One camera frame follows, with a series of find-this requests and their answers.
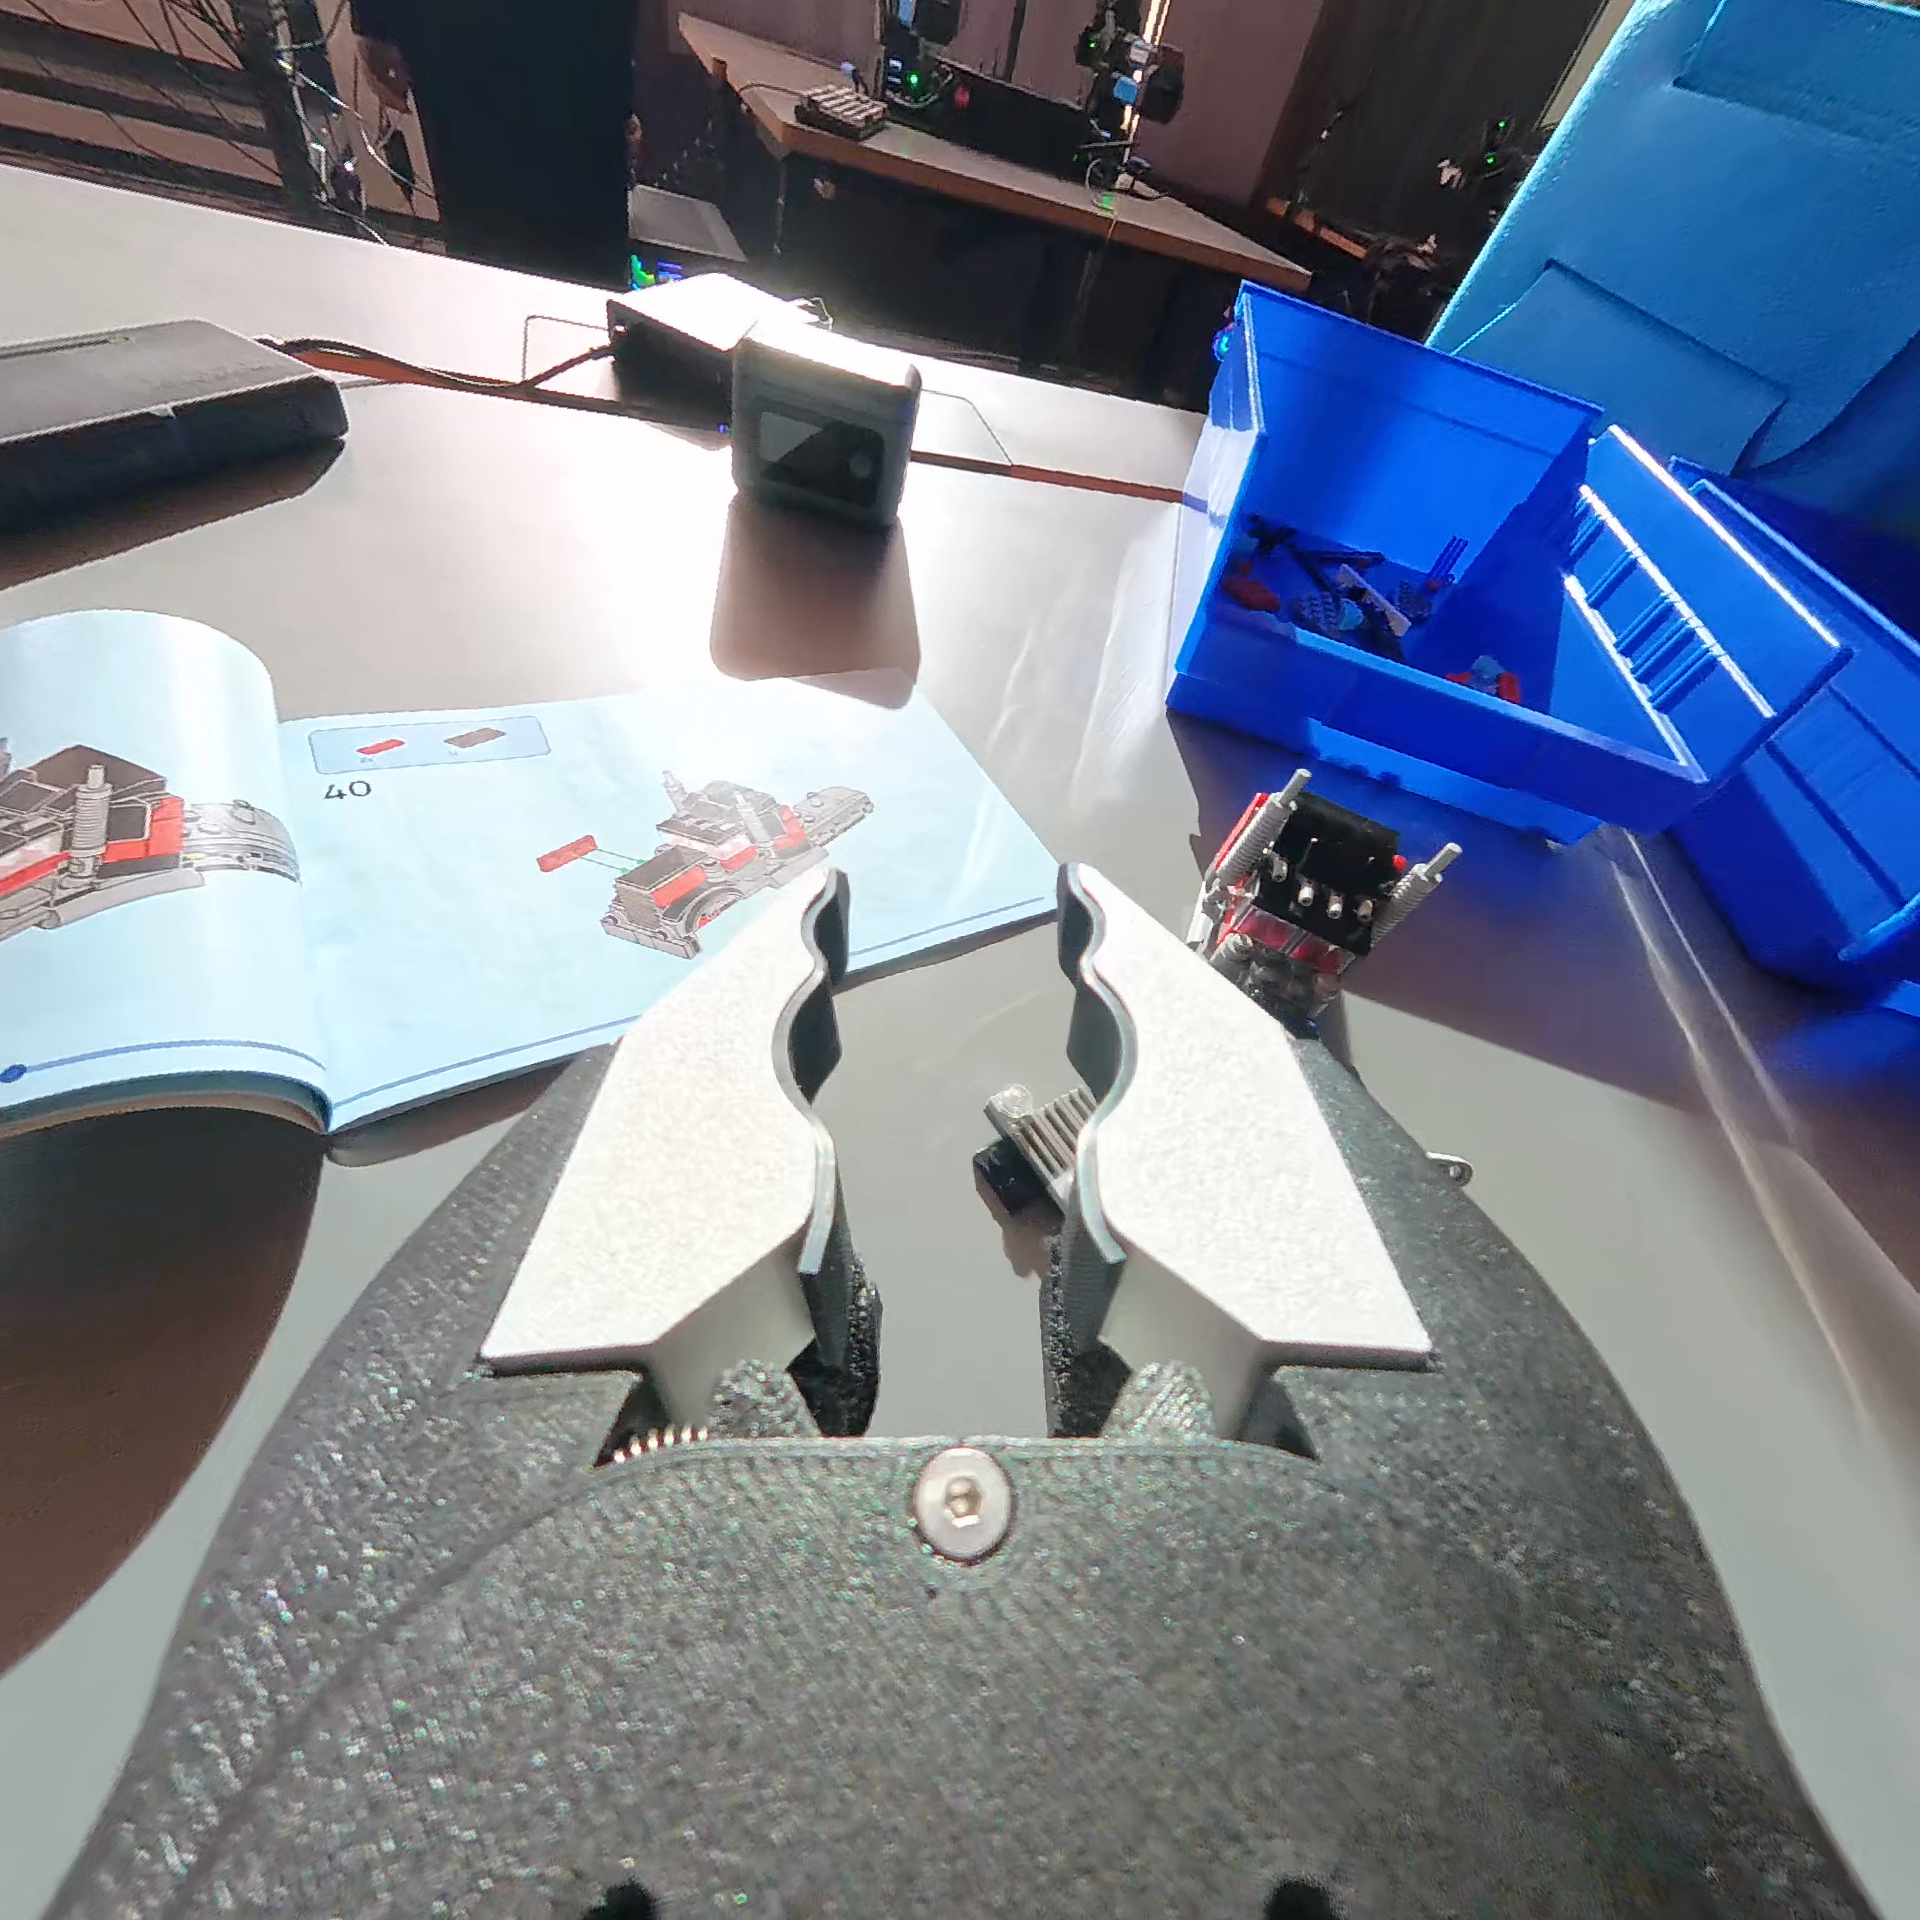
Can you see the red black toy brick truck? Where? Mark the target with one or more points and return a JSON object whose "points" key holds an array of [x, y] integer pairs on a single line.
{"points": [[1328, 870]]}

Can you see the grey desk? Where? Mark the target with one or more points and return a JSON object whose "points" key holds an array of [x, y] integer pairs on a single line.
{"points": [[523, 523]]}

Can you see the black equipment rig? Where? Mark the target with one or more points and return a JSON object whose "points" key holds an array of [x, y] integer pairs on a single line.
{"points": [[1126, 67]]}

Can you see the black grid tray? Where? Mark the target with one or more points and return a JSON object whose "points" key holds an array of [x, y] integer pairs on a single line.
{"points": [[840, 113]]}

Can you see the blue fabric chair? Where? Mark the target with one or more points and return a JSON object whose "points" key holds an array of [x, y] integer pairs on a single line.
{"points": [[1723, 224]]}

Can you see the small grey black brick assembly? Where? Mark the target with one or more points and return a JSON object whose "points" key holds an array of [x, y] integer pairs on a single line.
{"points": [[1059, 1132]]}

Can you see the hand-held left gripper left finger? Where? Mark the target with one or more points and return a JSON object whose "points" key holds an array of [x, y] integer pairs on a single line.
{"points": [[690, 1200]]}

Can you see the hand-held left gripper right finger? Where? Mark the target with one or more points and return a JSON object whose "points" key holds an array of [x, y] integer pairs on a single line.
{"points": [[1231, 1200]]}

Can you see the heap of small toy bricks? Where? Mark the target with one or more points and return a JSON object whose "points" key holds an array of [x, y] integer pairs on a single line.
{"points": [[1320, 600]]}

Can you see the black adapter box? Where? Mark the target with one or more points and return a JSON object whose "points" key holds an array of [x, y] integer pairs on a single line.
{"points": [[660, 353]]}

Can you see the black flat box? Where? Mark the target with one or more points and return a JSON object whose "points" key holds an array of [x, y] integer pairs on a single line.
{"points": [[148, 404]]}

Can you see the large blue plastic bin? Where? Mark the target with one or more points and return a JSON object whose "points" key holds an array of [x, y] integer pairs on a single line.
{"points": [[1844, 839]]}

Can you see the light blue instruction booklet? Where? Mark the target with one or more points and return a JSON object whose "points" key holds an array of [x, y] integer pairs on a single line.
{"points": [[451, 930]]}

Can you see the grey cube device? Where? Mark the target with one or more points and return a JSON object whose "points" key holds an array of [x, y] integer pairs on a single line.
{"points": [[825, 450]]}

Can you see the brown table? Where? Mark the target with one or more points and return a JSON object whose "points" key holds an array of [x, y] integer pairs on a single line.
{"points": [[1049, 187]]}

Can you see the small oval toy brick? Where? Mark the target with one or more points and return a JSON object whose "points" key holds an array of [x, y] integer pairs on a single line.
{"points": [[1452, 1167]]}

